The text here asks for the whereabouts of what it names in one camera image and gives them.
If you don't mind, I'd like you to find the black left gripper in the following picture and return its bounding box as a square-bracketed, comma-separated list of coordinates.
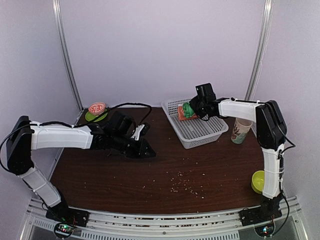
[111, 132, 156, 159]

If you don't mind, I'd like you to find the green microfiber towel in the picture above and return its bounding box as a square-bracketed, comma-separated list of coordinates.
[182, 102, 197, 119]

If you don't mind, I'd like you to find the orange bunny pattern towel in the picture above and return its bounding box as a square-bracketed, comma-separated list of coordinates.
[177, 105, 188, 121]

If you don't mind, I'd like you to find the white plastic mesh basket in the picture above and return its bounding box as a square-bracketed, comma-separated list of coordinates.
[161, 98, 229, 149]

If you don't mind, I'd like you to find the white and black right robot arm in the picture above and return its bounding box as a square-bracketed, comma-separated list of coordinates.
[189, 83, 289, 221]

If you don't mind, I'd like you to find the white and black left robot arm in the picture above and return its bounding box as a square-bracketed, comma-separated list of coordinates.
[1, 111, 156, 222]

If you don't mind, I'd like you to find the cream patterned ceramic mug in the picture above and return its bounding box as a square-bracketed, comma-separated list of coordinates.
[230, 118, 253, 145]

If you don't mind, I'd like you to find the red patterned ceramic bowl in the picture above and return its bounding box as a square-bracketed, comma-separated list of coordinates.
[88, 102, 106, 117]

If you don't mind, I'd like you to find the green saucer plate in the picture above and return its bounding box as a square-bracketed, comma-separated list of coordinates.
[85, 110, 108, 123]

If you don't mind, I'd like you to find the lime green bowl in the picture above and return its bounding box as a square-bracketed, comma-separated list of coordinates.
[251, 170, 265, 194]

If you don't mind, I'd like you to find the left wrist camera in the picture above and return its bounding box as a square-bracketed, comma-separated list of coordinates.
[131, 123, 150, 141]

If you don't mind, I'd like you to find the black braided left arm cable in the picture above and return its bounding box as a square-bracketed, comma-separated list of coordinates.
[0, 101, 153, 173]

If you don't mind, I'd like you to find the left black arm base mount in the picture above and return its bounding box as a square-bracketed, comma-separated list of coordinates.
[45, 202, 90, 227]

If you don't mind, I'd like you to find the front aluminium rail base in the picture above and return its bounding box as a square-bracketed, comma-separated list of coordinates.
[21, 197, 308, 240]

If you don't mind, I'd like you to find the right aluminium frame post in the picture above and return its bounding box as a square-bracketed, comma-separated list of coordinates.
[244, 0, 274, 101]

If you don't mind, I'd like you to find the aluminium frame post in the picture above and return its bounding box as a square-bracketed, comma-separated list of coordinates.
[52, 0, 84, 111]
[244, 0, 274, 101]

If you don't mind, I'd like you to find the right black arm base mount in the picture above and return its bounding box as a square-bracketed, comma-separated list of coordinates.
[238, 195, 283, 227]

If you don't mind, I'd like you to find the left aluminium frame post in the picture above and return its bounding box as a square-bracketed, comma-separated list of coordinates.
[52, 0, 84, 111]

